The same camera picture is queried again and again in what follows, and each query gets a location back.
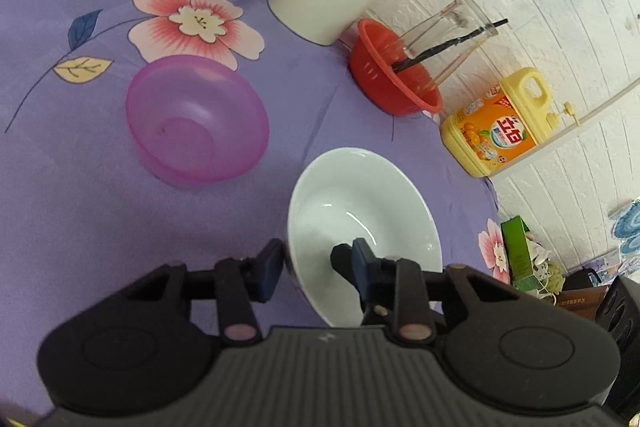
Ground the purple floral tablecloth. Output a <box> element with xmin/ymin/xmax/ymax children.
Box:
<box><xmin>0</xmin><ymin>0</ymin><xmax>502</xmax><ymax>410</ymax></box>

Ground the large blue paper fan decoration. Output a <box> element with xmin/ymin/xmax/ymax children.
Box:
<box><xmin>612</xmin><ymin>199</ymin><xmax>640</xmax><ymax>254</ymax></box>

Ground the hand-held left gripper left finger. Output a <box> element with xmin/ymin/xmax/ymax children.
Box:
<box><xmin>120</xmin><ymin>238</ymin><xmax>287</xmax><ymax>347</ymax></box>

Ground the white wall cable conduit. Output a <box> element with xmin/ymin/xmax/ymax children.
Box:
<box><xmin>564</xmin><ymin>84</ymin><xmax>640</xmax><ymax>134</ymax></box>

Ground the red plastic colander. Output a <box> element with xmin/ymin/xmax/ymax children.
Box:
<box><xmin>349</xmin><ymin>18</ymin><xmax>444</xmax><ymax>116</ymax></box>

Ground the clear glass jar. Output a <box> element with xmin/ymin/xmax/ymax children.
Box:
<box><xmin>400</xmin><ymin>0</ymin><xmax>501</xmax><ymax>94</ymax></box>

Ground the purple plastic bowl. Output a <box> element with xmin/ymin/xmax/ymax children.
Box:
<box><xmin>125</xmin><ymin>55</ymin><xmax>271</xmax><ymax>185</ymax></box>

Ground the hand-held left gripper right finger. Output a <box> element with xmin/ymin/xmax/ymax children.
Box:
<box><xmin>330</xmin><ymin>238</ymin><xmax>522</xmax><ymax>344</ymax></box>

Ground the green box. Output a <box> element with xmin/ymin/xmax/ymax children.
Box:
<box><xmin>501</xmin><ymin>216</ymin><xmax>539</xmax><ymax>291</ymax></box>

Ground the black straw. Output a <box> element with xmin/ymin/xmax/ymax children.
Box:
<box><xmin>391</xmin><ymin>18</ymin><xmax>509</xmax><ymax>72</ymax></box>

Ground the yellow dish soap bottle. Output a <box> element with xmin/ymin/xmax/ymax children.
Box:
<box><xmin>440</xmin><ymin>67</ymin><xmax>584</xmax><ymax>178</ymax></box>

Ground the white bowl with red pattern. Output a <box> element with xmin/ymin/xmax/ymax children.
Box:
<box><xmin>286</xmin><ymin>148</ymin><xmax>443</xmax><ymax>328</ymax></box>

